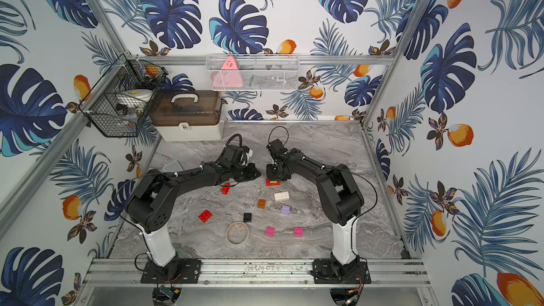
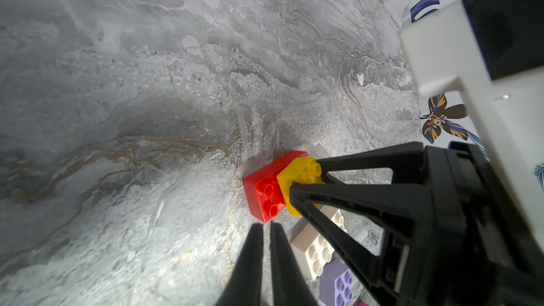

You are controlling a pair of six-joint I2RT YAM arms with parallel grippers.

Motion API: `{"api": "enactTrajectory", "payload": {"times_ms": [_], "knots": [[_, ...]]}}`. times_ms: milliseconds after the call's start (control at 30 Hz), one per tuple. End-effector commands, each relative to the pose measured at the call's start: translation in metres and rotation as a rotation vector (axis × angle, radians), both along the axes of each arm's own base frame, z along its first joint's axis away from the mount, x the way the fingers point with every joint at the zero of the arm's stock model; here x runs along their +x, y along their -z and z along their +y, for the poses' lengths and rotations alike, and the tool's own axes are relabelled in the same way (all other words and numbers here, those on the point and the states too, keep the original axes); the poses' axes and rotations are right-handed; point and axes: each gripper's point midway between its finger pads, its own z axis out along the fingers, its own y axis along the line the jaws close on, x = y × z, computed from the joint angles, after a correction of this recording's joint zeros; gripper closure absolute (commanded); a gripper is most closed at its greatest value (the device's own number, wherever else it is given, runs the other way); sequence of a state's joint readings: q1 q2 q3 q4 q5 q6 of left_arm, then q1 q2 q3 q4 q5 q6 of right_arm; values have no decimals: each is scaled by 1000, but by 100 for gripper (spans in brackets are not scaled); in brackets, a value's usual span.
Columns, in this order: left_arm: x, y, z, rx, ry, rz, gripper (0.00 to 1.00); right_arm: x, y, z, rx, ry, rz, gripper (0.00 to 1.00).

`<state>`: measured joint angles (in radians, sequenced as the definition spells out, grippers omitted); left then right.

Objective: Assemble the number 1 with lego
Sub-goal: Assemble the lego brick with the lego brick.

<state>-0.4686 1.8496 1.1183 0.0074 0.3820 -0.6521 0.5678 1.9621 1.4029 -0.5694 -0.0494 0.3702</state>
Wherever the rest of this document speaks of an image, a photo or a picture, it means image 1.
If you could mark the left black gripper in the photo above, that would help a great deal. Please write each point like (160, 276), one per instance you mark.
(247, 170)

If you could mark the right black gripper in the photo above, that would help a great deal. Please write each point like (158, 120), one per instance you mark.
(269, 175)

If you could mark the small red lego brick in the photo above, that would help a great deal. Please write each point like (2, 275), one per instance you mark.
(225, 188)

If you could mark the pink 2x2 lego brick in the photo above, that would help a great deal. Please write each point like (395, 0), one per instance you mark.
(270, 232)

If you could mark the red 2x4 lego brick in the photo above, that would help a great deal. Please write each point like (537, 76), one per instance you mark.
(272, 183)

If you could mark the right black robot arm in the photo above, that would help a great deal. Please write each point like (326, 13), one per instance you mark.
(340, 197)

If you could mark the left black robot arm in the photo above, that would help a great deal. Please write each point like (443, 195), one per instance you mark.
(151, 204)

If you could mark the white 2x4 lego brick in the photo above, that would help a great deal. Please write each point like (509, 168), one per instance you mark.
(281, 196)

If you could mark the lilac 2x2 lego brick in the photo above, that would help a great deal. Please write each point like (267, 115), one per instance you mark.
(285, 209)

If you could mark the red 2x2 lego brick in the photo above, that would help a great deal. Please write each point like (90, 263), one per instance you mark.
(205, 216)

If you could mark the grey square card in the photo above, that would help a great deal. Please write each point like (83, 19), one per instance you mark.
(174, 166)

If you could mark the tape roll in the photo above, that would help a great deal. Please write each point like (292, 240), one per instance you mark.
(237, 233)

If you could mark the brown lid storage box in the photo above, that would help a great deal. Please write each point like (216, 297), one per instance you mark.
(188, 116)

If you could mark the pink triangle object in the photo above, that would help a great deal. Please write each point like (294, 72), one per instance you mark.
(228, 76)

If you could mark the white bowl in basket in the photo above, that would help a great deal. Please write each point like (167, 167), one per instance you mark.
(134, 97)

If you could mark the clear wall shelf basket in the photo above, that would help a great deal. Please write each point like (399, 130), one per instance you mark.
(260, 72)

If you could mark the black wire basket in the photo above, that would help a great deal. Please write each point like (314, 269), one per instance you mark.
(118, 105)

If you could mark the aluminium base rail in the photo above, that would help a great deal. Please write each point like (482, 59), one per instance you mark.
(262, 273)

